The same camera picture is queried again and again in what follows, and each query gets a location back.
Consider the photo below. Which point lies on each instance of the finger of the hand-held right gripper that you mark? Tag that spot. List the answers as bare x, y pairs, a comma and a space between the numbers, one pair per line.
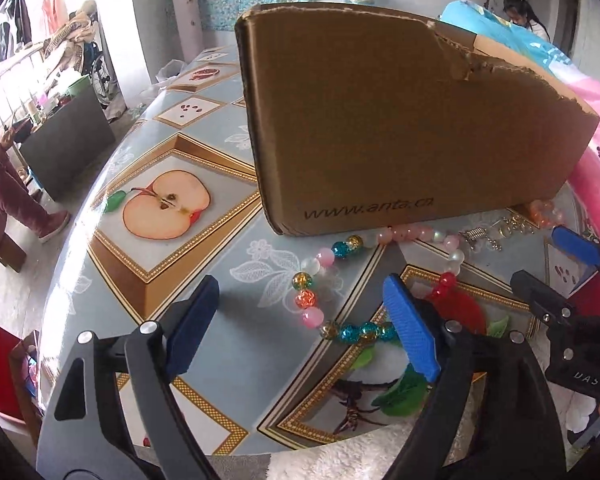
575, 246
535, 290

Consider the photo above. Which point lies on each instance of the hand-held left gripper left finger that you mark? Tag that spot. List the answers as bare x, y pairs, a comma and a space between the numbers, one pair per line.
195, 332

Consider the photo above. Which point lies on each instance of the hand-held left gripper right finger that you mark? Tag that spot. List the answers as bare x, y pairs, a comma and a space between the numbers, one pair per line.
412, 332

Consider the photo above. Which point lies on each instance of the brown cardboard box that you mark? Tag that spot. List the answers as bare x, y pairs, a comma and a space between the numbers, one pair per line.
380, 125

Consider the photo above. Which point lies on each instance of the fruit print tablecloth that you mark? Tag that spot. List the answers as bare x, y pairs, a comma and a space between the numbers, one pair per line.
230, 285

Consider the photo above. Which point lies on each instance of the white fluffy clothing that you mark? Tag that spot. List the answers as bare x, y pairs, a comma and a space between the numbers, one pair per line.
330, 460

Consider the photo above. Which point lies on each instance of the wooden stool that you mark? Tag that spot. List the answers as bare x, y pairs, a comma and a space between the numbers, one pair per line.
10, 255

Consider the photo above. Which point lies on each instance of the blue printed quilt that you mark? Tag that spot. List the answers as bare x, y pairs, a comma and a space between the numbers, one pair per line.
510, 35

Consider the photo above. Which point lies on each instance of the dark grey cabinet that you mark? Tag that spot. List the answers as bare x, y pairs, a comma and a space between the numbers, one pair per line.
65, 145

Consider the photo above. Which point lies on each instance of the clear plastic bag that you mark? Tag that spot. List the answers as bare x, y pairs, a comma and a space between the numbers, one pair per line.
170, 72

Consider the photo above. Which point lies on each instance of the wheelchair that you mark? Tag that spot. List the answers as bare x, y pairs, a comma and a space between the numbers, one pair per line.
100, 70

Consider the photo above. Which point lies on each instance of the metal window railing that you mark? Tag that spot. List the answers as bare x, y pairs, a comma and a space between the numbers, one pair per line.
10, 90

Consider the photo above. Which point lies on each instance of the pile of beige clothes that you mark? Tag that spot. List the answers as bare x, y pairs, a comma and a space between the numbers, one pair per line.
75, 30

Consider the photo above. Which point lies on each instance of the pink hanging garment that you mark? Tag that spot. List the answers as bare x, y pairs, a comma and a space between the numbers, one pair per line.
55, 2

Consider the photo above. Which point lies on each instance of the dark hanging jacket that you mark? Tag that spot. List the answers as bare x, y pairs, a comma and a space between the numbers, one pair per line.
15, 20

